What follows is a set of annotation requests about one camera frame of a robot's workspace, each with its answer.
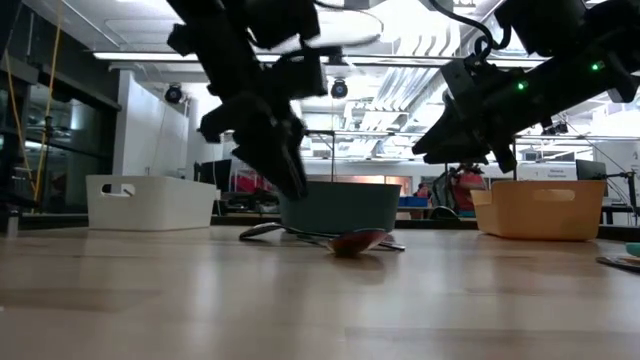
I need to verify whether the white wall sign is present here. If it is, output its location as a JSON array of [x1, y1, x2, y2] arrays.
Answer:
[[546, 166, 577, 182]]

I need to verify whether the black workstation frame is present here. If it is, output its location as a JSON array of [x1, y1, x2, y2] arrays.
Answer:
[[304, 128, 336, 184]]

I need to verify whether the white plastic bin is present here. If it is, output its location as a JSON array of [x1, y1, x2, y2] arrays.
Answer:
[[85, 174, 219, 232]]

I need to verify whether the black chair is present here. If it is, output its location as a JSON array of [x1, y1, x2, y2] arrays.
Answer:
[[430, 204, 459, 220]]

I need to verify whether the black rail with light strips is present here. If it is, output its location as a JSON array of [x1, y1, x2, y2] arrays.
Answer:
[[92, 49, 551, 71]]

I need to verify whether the black stand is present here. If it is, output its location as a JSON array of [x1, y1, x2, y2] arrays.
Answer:
[[594, 169, 640, 226]]

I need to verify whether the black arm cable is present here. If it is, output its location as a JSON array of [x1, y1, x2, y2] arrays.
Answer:
[[428, 0, 512, 57]]

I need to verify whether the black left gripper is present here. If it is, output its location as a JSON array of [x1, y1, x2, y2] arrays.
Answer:
[[199, 49, 329, 202]]

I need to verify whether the yellow plastic bin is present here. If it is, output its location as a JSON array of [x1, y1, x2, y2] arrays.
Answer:
[[469, 179, 607, 242]]

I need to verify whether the black monitor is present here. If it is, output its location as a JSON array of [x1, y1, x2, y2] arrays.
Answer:
[[193, 158, 234, 194], [575, 158, 610, 198]]

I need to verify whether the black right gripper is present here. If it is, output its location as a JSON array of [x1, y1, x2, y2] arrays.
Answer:
[[411, 54, 546, 174]]

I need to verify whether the dark teal plastic bin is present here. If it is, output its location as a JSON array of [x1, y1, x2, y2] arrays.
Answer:
[[278, 180, 403, 235]]

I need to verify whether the yellow cable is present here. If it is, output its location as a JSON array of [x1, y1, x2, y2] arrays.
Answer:
[[3, 52, 37, 194], [33, 0, 65, 201]]

